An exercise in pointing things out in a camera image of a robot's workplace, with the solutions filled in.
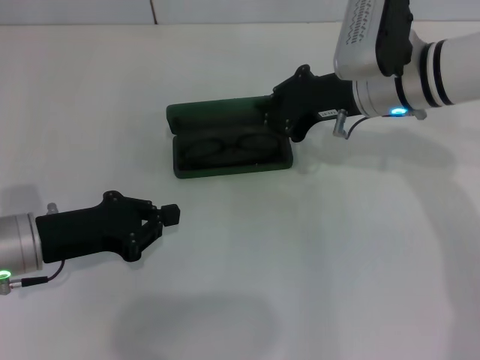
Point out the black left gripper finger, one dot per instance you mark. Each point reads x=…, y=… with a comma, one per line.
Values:
x=170, y=221
x=170, y=210

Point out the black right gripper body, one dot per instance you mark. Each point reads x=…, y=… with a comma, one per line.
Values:
x=315, y=97

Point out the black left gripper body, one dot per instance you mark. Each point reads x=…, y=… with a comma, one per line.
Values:
x=86, y=232

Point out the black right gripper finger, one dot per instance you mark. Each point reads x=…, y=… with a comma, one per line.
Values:
x=278, y=120
x=276, y=102

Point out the black glasses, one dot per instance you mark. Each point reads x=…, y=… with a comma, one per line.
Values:
x=258, y=144

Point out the green glasses case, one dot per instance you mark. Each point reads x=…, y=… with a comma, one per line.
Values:
x=225, y=112

